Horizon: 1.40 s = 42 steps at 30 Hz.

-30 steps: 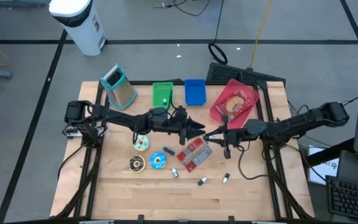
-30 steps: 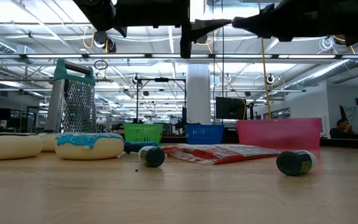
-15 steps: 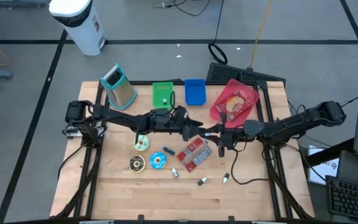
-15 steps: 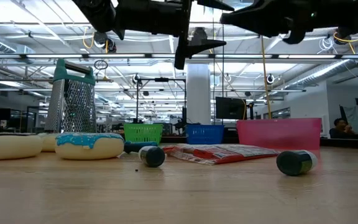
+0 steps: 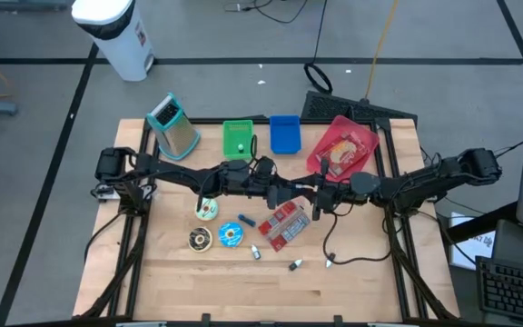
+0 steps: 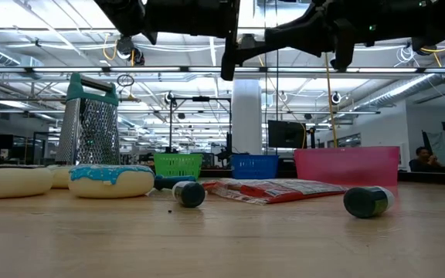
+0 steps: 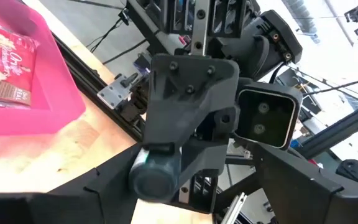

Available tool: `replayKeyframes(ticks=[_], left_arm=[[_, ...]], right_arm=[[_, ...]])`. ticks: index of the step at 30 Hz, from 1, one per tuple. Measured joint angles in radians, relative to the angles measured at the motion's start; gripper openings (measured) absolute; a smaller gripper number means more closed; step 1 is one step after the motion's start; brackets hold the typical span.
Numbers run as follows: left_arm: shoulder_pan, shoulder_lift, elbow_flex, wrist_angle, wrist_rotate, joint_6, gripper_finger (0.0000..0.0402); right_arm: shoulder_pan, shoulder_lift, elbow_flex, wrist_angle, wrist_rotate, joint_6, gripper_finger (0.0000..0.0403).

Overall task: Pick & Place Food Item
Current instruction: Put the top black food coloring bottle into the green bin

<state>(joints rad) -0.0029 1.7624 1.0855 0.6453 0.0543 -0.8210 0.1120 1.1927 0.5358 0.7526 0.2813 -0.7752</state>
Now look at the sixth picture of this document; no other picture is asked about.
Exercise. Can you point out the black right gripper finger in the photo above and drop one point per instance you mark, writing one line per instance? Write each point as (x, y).
(261, 49)
(307, 31)

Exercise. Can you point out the silver ventilation duct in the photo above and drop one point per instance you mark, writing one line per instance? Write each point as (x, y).
(400, 90)

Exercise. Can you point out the person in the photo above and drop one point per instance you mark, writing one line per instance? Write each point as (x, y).
(423, 158)

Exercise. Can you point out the blue plastic basket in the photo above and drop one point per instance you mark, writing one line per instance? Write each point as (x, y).
(254, 167)

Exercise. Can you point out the teal metal box grater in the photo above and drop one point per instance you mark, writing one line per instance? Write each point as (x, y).
(91, 127)

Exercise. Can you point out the black aluminium table frame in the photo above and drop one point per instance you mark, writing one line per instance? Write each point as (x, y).
(431, 177)

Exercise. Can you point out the tape roll with dark centre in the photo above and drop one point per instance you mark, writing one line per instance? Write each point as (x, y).
(10, 183)

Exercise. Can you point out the small dark capped bottle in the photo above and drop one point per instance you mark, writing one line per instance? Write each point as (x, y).
(189, 194)
(367, 201)

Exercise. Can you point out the blue iced toy donut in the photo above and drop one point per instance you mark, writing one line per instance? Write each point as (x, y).
(110, 183)

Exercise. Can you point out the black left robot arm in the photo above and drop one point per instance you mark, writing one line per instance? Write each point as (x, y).
(122, 15)

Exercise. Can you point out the pink translucent plastic bin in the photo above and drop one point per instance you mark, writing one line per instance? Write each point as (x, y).
(346, 166)

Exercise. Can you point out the black rig stand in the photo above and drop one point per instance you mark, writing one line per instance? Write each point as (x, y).
(171, 123)

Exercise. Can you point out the white pillar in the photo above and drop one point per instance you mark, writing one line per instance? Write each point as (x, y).
(246, 116)

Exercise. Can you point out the black monitor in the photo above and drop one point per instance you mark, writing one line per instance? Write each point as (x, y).
(286, 134)

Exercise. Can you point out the green plastic basket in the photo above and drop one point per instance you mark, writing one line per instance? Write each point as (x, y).
(178, 166)

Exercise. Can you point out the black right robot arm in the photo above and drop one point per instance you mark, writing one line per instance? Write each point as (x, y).
(439, 19)

